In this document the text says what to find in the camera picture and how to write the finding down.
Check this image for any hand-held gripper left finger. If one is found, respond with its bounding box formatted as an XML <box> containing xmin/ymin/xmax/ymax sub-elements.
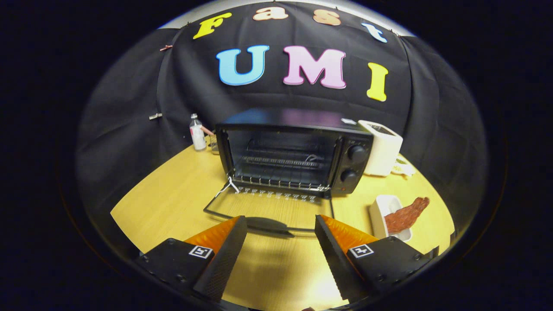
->
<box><xmin>136</xmin><ymin>215</ymin><xmax>248</xmax><ymax>303</ymax></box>

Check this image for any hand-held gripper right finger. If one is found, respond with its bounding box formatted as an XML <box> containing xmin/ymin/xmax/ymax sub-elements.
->
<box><xmin>314</xmin><ymin>214</ymin><xmax>440</xmax><ymax>303</ymax></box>

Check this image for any white ribbed tray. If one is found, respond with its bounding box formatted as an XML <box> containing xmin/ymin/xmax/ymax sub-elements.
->
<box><xmin>369</xmin><ymin>194</ymin><xmax>413</xmax><ymax>242</ymax></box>

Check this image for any black backdrop cloth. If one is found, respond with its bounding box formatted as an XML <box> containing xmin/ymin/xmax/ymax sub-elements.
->
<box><xmin>76</xmin><ymin>0</ymin><xmax>489</xmax><ymax>260</ymax></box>

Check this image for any clear plastic bottle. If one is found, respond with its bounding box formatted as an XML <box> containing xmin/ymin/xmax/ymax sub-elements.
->
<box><xmin>189</xmin><ymin>113</ymin><xmax>207</xmax><ymax>151</ymax></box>

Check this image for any white divided dish with beans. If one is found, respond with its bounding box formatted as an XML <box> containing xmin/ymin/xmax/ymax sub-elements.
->
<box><xmin>391</xmin><ymin>156</ymin><xmax>416</xmax><ymax>177</ymax></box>

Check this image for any red-brown meat slice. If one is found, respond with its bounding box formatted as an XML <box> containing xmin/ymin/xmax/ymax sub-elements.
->
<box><xmin>384</xmin><ymin>197</ymin><xmax>431</xmax><ymax>235</ymax></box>

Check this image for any white toaster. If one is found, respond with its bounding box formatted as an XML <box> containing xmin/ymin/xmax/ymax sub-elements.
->
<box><xmin>357</xmin><ymin>119</ymin><xmax>404</xmax><ymax>177</ymax></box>

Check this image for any black toaster oven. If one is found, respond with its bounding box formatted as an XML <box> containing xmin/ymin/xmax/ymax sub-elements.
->
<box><xmin>203</xmin><ymin>108</ymin><xmax>375</xmax><ymax>238</ymax></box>

